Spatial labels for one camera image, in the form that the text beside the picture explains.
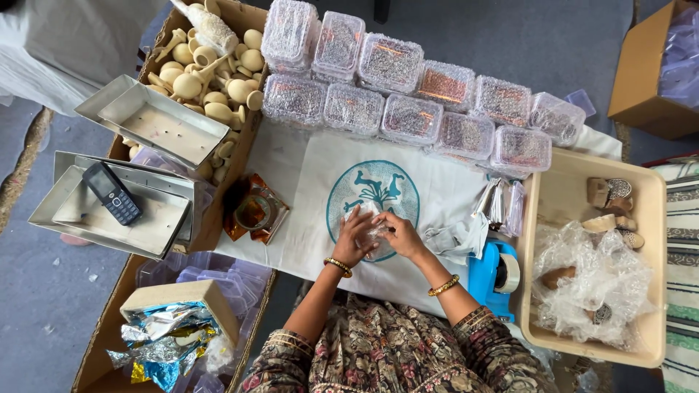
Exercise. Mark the person's right hand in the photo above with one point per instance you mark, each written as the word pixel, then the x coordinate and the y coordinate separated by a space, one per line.
pixel 407 240

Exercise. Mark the person's left hand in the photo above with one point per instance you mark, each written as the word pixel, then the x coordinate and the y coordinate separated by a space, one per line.
pixel 352 243

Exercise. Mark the person's left fingers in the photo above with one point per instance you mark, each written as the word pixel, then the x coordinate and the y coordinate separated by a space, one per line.
pixel 361 218

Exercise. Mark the person's right fingers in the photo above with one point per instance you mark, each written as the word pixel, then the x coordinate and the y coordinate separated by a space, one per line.
pixel 386 219

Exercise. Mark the clear bubble wrap piece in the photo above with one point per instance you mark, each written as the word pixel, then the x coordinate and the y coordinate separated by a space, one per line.
pixel 377 240

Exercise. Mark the gold bead bangle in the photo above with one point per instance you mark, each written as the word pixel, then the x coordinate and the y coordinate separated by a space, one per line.
pixel 338 266
pixel 443 286

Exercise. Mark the white cloth with teal print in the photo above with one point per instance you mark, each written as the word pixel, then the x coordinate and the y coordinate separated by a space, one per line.
pixel 306 218

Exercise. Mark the crumpled white cloth piece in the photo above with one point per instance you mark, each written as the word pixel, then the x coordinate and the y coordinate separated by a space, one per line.
pixel 456 240

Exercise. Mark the brown tape roll in wrapper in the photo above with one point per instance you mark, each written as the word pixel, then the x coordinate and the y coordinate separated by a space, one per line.
pixel 256 213

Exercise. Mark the blue tape dispenser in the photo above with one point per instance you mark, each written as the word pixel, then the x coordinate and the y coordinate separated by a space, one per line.
pixel 483 273

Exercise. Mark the silver foil pouches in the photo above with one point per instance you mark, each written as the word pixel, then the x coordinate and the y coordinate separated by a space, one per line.
pixel 499 204

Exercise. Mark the rows of bubble-wrapped clear boxes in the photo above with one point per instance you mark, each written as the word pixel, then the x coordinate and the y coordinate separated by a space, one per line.
pixel 409 103

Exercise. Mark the floral patterned dress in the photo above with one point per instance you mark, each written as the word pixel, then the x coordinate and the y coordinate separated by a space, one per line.
pixel 393 349

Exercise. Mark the long cardboard box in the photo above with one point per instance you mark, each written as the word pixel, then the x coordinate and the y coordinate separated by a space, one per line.
pixel 229 218

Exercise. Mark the white tape roll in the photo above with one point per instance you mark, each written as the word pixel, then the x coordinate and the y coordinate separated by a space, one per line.
pixel 510 273

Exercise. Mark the beige plastic tray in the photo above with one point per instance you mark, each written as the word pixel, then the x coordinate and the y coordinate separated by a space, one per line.
pixel 557 185

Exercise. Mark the brown wooden stamp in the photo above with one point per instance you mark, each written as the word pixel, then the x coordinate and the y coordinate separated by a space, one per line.
pixel 557 277

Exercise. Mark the small beige open box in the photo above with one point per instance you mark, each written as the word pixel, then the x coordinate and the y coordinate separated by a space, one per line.
pixel 180 295

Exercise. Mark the heap of pale wooden knobs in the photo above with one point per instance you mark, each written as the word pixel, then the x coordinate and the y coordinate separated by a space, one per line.
pixel 218 82

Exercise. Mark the silver metal tray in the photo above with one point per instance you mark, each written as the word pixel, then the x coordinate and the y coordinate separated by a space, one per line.
pixel 164 172
pixel 109 229
pixel 95 103
pixel 169 131

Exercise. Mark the heap of crumpled bubble wrap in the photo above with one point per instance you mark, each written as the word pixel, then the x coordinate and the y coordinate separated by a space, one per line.
pixel 595 273

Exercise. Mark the cluster of wooden printing blocks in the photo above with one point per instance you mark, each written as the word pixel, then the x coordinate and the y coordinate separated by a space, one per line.
pixel 609 210

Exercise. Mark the clear plastic lid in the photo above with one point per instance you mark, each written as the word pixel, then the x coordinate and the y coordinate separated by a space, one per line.
pixel 580 102

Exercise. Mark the heap of crumpled foil wrappers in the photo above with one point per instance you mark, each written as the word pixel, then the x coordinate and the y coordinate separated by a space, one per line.
pixel 164 341

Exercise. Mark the round carved wooden stamp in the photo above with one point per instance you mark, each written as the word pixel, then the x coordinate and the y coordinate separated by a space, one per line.
pixel 600 314

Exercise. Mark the black keypad mobile phone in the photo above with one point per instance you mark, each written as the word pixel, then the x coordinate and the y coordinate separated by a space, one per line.
pixel 112 194

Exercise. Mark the cardboard box with plastic bags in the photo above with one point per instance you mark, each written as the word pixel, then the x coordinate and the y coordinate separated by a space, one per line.
pixel 636 76

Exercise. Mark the cardboard box with flaps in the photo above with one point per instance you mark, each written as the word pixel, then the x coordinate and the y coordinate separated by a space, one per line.
pixel 104 349

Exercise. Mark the striped woven cloth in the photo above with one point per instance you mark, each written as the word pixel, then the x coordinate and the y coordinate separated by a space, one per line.
pixel 682 262

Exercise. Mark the large white fabric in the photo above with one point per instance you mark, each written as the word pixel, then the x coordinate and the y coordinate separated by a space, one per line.
pixel 60 49

